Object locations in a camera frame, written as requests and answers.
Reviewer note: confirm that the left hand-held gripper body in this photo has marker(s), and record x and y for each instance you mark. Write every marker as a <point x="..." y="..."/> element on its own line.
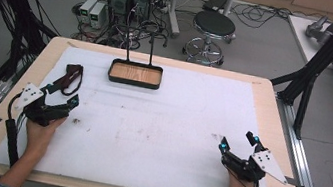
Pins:
<point x="40" y="110"/>

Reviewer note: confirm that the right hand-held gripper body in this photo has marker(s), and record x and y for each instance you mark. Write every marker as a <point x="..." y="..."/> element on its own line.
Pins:
<point x="254" y="166"/>

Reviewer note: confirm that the person's left hand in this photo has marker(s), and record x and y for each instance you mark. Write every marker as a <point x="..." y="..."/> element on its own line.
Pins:
<point x="39" y="136"/>

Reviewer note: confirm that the wooden tray with black posts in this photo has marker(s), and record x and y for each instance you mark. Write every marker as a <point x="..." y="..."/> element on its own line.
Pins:
<point x="135" y="73"/>

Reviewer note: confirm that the white foam mat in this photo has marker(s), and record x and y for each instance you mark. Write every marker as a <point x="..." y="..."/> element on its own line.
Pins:
<point x="155" y="132"/>

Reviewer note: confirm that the white bench power supply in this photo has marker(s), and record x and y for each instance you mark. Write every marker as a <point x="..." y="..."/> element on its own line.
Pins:
<point x="87" y="8"/>
<point x="96" y="15"/>

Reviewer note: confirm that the black round stool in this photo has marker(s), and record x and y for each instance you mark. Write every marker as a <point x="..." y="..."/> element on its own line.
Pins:
<point x="214" y="25"/>

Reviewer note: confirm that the grey metal table leg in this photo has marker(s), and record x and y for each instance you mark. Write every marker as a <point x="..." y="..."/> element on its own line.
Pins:
<point x="175" y="7"/>

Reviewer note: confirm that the black power adapter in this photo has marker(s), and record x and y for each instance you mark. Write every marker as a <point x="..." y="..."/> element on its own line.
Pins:
<point x="215" y="2"/>

